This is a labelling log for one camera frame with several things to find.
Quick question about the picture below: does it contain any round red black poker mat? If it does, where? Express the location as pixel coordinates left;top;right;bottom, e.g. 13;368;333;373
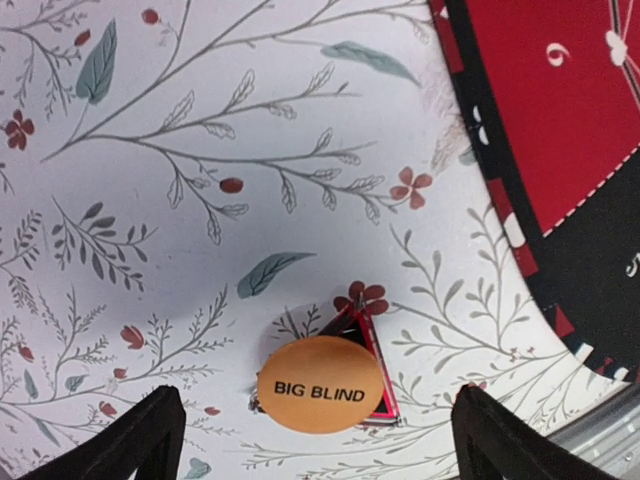
430;1;639;383

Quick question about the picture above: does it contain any orange big blind button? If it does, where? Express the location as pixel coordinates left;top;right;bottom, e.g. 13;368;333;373
257;336;384;435

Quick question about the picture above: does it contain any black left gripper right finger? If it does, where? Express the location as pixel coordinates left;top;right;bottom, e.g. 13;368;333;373
452;384;612;480

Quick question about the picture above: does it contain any aluminium front rail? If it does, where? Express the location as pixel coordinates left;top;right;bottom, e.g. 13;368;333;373
549;406;639;479

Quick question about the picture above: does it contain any floral patterned tablecloth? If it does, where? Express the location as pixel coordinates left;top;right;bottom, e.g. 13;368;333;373
1;1;617;479

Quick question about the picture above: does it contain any triangular red black token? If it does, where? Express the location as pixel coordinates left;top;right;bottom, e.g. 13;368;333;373
249;295;401;427

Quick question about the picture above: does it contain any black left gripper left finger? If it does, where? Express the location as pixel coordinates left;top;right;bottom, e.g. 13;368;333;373
23;386;186;480

